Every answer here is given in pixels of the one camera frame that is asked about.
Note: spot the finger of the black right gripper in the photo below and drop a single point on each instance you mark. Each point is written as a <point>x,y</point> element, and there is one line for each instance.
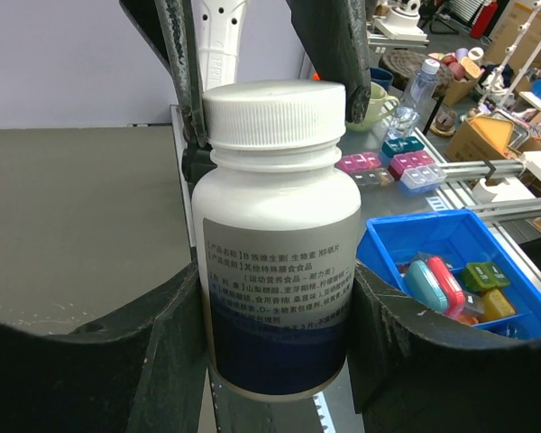
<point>334,36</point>
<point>178,30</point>

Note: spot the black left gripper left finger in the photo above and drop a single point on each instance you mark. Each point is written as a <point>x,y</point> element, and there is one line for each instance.
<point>140,368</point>

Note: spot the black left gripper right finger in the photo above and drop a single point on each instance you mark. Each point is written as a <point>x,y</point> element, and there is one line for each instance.
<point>414,370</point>

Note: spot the white bottle cap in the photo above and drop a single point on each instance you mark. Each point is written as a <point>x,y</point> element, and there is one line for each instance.
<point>274,114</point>

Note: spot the white pill bottle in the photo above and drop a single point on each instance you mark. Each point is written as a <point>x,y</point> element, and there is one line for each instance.
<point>277,233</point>

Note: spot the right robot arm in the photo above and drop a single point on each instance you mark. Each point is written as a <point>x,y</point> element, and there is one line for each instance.
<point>200,45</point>

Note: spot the red oval pill case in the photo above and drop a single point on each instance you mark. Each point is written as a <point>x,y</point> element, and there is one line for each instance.
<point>449,286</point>

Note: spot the light green mug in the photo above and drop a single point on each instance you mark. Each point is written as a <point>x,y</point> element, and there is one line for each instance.
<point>381,106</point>

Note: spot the teal oval pill case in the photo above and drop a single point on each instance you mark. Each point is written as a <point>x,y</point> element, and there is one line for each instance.
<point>424,286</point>

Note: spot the clear plastic water bottle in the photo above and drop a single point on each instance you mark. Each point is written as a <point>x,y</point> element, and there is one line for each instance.
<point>419,89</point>

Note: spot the yellow pill box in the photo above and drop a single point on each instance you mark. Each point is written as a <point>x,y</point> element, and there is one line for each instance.
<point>496,306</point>

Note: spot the green pill box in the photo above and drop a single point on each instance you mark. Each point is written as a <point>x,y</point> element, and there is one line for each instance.
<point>480,277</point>

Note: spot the blue plastic storage bin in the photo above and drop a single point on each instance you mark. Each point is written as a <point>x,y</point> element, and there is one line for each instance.
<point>390,244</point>

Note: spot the teal background pill organizer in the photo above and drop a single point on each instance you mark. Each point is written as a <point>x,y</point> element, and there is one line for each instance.
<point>396,146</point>

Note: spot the magenta pill organizer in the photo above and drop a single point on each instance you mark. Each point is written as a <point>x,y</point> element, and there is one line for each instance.
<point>359,162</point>

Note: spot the red pill organizer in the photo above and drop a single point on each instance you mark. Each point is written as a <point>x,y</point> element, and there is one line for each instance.
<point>409,160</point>

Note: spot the clear white pill organizer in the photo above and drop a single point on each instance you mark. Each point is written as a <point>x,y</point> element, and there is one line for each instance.
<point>422,179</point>

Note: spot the cardboard box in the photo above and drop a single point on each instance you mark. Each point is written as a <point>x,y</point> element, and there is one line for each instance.
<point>483,138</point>

